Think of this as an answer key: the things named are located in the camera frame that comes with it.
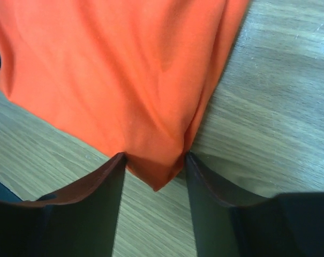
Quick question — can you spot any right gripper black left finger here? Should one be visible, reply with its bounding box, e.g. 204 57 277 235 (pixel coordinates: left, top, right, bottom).
22 152 126 257

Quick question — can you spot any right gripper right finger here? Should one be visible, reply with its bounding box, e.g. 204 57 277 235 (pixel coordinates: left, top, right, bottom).
185 152 275 257

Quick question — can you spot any orange t shirt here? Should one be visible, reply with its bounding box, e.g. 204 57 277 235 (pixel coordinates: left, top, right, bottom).
0 1 248 190

